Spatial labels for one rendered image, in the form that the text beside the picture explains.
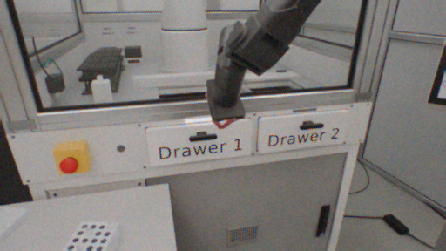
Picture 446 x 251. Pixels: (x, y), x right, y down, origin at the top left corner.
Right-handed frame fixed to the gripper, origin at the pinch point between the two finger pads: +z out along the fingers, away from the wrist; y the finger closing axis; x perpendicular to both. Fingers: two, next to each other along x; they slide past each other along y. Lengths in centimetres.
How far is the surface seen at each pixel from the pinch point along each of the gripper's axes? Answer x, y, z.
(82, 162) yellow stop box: 34.0, -0.4, 11.1
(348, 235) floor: -83, -22, 105
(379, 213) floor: -114, -13, 113
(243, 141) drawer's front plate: -8.5, 0.7, 13.9
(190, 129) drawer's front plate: 6.4, 4.1, 9.1
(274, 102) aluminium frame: -18.4, 8.0, 6.6
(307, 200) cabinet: -34, -13, 39
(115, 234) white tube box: 26.1, -20.1, 7.7
